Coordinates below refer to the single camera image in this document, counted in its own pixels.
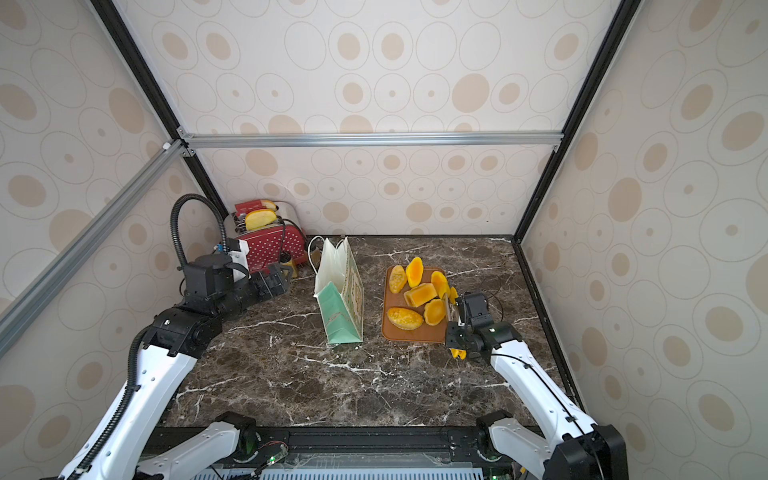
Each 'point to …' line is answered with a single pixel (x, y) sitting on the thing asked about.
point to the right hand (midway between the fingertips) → (453, 335)
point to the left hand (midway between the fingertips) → (285, 270)
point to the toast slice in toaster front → (260, 218)
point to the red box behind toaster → (248, 206)
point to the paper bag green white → (339, 292)
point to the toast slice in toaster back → (269, 204)
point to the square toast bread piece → (420, 294)
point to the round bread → (434, 311)
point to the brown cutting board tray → (423, 334)
